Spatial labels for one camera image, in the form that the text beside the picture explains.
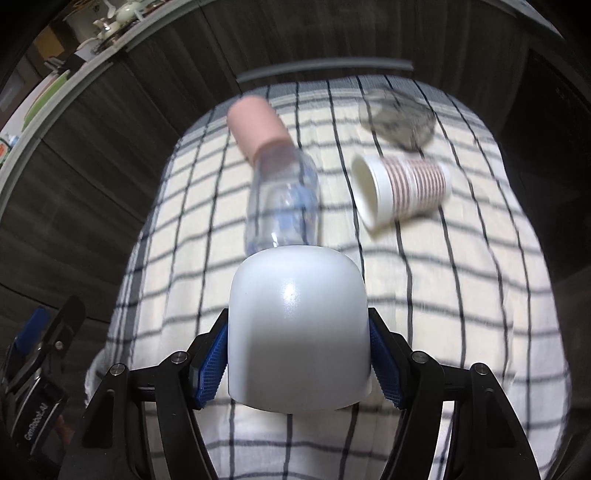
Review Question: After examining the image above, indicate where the white ceramic cup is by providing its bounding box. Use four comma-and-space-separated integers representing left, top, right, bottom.
228, 246, 372, 414

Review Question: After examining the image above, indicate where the checkered paper cup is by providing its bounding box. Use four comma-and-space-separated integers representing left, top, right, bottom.
351, 155, 452, 231

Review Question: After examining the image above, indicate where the pink plastic cup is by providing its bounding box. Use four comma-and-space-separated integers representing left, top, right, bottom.
226, 95, 293, 165

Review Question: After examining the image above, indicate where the grey transparent square cup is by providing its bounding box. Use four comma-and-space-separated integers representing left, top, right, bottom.
359, 88, 436, 152

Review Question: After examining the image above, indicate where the clear plastic bottle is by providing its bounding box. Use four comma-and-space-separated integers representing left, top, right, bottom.
245, 144, 320, 256

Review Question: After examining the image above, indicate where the checkered table cloth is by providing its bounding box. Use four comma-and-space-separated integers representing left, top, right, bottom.
85, 77, 570, 479

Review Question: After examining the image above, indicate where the green plastic basin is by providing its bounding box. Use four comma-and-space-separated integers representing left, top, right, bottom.
23, 70, 70, 129

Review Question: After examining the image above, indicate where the white teapot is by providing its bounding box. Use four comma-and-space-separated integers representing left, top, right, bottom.
115, 1, 141, 25

